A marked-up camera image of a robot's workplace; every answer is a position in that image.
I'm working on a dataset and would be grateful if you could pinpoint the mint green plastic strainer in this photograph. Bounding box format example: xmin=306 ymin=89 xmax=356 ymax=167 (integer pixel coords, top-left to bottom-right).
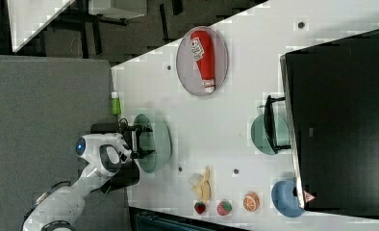
xmin=134 ymin=114 xmax=172 ymax=173

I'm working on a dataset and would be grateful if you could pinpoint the plush peeled banana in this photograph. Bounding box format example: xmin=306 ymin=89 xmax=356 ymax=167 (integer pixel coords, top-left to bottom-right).
xmin=189 ymin=167 xmax=212 ymax=203

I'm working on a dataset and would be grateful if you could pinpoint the red plush strawberry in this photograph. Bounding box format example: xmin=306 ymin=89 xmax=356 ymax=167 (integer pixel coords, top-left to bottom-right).
xmin=194 ymin=202 xmax=206 ymax=215

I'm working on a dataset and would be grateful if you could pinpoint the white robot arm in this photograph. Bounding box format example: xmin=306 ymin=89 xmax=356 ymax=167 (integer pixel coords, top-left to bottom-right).
xmin=21 ymin=122 xmax=153 ymax=231

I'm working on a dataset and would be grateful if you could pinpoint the red plush ketchup bottle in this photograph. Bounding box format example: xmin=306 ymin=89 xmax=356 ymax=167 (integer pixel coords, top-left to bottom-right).
xmin=190 ymin=30 xmax=215 ymax=93

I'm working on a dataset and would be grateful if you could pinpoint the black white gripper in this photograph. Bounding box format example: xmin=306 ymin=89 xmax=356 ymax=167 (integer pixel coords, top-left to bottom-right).
xmin=119 ymin=118 xmax=155 ymax=159

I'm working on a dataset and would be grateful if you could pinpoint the blue cup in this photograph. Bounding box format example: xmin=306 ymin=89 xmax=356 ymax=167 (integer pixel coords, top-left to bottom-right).
xmin=271 ymin=180 xmax=304 ymax=218

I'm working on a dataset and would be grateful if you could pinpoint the plush orange half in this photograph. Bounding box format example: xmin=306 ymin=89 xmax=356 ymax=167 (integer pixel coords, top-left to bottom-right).
xmin=242 ymin=192 xmax=260 ymax=212

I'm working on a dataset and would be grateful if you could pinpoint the green bottle white cap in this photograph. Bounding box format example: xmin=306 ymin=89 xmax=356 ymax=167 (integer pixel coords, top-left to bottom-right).
xmin=111 ymin=91 xmax=121 ymax=116

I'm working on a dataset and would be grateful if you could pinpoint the black toaster oven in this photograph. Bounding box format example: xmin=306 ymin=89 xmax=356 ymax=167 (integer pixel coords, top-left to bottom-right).
xmin=280 ymin=29 xmax=379 ymax=219

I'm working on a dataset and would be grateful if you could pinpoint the grey round plate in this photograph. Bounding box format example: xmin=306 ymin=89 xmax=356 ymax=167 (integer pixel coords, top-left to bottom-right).
xmin=176 ymin=27 xmax=228 ymax=96

